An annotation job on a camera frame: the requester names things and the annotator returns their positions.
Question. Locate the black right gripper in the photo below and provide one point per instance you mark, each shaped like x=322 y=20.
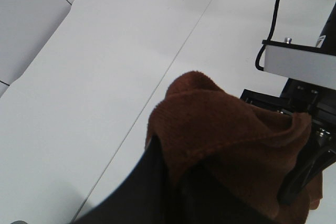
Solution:
x=319 y=151

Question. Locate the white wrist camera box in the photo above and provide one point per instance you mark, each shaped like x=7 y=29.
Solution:
x=304 y=63

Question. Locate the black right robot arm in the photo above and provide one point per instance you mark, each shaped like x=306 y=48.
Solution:
x=329 y=30

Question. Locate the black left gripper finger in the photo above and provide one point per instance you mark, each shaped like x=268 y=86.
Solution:
x=145 y=196

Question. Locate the brown towel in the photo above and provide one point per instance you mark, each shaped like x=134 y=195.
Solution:
x=227 y=159

